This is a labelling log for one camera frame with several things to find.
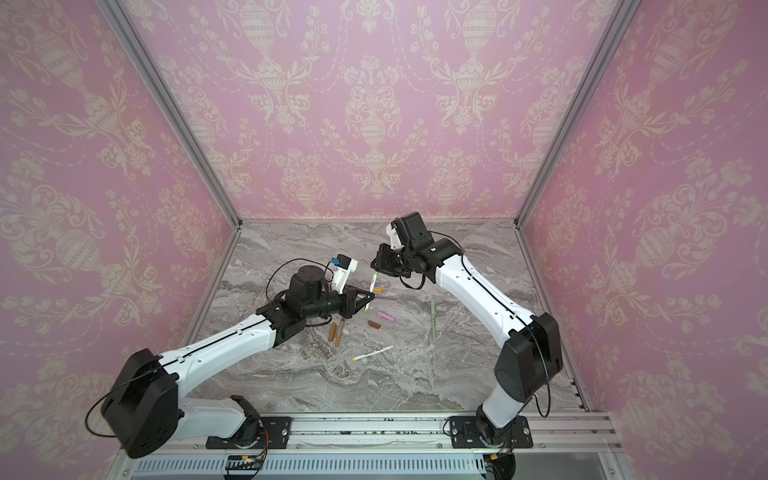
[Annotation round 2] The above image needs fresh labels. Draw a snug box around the left corner aluminium post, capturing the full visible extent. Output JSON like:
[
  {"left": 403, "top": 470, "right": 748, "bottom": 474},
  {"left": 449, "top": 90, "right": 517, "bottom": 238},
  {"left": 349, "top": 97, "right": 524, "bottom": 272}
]
[{"left": 96, "top": 0, "right": 242, "bottom": 230}]

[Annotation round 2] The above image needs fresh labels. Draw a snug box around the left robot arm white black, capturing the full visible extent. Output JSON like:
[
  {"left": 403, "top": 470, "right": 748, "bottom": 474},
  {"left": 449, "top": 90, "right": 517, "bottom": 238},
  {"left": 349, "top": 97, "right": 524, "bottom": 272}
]
[{"left": 94, "top": 265, "right": 375, "bottom": 459}]

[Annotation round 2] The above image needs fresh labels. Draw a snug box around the right corner aluminium post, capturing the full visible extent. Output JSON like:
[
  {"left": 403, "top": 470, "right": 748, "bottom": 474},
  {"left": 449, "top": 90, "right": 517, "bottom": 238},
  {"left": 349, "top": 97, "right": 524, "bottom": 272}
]
[{"left": 515, "top": 0, "right": 642, "bottom": 229}]

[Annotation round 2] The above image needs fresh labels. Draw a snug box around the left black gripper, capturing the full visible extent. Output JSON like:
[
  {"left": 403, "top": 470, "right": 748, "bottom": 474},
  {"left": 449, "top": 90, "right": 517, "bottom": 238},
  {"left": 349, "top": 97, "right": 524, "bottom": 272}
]
[{"left": 302, "top": 283, "right": 376, "bottom": 320}]

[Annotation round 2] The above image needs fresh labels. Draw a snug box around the white pen yellow tip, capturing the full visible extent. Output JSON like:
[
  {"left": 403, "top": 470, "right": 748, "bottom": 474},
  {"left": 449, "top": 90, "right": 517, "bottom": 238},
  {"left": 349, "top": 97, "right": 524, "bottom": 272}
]
[{"left": 351, "top": 345, "right": 394, "bottom": 362}]

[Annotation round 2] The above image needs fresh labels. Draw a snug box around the aluminium front rail frame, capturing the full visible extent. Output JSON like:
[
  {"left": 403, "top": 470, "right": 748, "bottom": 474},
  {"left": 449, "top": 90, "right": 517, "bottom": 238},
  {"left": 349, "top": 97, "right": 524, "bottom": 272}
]
[{"left": 107, "top": 412, "right": 633, "bottom": 479}]

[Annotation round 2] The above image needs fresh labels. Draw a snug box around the pale green fountain pen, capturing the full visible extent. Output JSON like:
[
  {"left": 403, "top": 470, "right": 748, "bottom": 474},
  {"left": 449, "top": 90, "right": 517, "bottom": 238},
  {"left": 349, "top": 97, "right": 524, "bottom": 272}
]
[{"left": 430, "top": 299, "right": 438, "bottom": 342}]

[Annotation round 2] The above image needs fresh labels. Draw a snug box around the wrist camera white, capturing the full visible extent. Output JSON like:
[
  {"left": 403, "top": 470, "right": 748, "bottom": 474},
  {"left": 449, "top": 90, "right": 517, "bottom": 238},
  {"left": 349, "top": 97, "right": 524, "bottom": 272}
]
[
  {"left": 386, "top": 223, "right": 403, "bottom": 251},
  {"left": 331, "top": 254, "right": 358, "bottom": 294}
]

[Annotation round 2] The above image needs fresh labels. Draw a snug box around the corner aluminium post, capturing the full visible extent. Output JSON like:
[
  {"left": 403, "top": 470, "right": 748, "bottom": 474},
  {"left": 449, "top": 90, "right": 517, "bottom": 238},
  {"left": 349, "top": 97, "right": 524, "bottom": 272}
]
[
  {"left": 96, "top": 0, "right": 242, "bottom": 230},
  {"left": 515, "top": 0, "right": 642, "bottom": 229}
]

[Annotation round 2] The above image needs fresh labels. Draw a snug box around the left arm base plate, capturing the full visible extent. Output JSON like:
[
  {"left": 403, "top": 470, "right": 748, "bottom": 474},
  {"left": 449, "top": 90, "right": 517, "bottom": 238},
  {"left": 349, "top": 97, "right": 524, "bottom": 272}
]
[{"left": 205, "top": 415, "right": 293, "bottom": 450}]

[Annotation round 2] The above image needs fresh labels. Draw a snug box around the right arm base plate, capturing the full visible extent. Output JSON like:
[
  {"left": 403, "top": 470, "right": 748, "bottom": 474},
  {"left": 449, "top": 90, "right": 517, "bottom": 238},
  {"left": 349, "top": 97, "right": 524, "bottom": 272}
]
[{"left": 445, "top": 415, "right": 534, "bottom": 449}]

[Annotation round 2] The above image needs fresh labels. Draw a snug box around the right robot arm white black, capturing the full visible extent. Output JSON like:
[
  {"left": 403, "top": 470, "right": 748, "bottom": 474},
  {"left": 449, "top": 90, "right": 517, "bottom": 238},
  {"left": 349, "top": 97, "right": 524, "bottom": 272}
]
[{"left": 371, "top": 212, "right": 563, "bottom": 446}]

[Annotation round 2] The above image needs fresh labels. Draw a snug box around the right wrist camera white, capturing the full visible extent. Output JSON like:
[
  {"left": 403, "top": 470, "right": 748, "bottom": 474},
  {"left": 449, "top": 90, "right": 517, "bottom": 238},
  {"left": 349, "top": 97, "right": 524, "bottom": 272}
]
[{"left": 386, "top": 223, "right": 403, "bottom": 251}]

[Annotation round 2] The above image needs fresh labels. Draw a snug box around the white pen green tip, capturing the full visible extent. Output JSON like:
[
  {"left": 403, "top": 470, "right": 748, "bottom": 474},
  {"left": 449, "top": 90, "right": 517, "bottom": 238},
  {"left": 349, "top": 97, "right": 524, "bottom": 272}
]
[{"left": 364, "top": 277, "right": 378, "bottom": 312}]

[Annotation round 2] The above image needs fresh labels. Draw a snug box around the pink pen cap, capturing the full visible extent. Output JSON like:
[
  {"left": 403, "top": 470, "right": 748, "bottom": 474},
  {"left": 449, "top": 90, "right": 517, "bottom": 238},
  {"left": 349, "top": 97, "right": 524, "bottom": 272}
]
[{"left": 377, "top": 311, "right": 395, "bottom": 323}]

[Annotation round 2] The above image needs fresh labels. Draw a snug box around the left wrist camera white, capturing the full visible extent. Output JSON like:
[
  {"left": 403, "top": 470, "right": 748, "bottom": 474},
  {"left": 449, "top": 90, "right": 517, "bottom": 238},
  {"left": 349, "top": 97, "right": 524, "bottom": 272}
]
[{"left": 331, "top": 254, "right": 358, "bottom": 294}]

